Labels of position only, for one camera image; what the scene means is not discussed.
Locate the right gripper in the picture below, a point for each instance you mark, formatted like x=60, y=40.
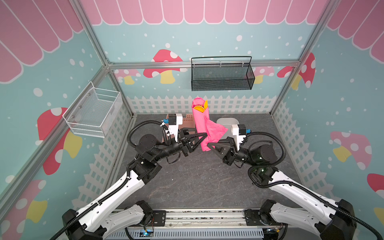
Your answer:
x=228, y=150

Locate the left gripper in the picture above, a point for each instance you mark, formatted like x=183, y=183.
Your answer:
x=185, y=141

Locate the magenta paper napkin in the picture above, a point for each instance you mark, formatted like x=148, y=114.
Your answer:
x=205, y=125

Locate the yellow plastic spoon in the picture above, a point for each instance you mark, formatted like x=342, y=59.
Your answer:
x=199, y=108

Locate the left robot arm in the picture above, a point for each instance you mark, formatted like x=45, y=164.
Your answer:
x=144, y=167

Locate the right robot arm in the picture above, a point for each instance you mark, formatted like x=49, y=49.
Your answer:
x=265, y=175

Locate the pink perforated plastic basket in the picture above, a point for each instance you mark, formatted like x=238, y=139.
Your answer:
x=188, y=122

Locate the white oval plastic tub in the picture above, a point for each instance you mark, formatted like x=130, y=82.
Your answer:
x=227, y=123

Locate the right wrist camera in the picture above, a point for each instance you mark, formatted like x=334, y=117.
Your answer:
x=239, y=133

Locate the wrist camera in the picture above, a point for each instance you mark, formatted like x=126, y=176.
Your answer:
x=239, y=133
x=173, y=122

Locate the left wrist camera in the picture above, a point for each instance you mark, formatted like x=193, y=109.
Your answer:
x=173, y=122

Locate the black wire mesh wall basket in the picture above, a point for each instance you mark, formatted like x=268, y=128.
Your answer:
x=230, y=73

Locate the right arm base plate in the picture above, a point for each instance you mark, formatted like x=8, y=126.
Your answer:
x=257, y=218

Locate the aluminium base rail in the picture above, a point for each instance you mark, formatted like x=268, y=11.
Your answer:
x=210, y=217

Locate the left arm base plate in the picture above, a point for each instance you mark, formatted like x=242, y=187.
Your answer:
x=155, y=218

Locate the white wire mesh wall basket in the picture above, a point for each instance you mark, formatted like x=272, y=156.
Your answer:
x=93, y=112

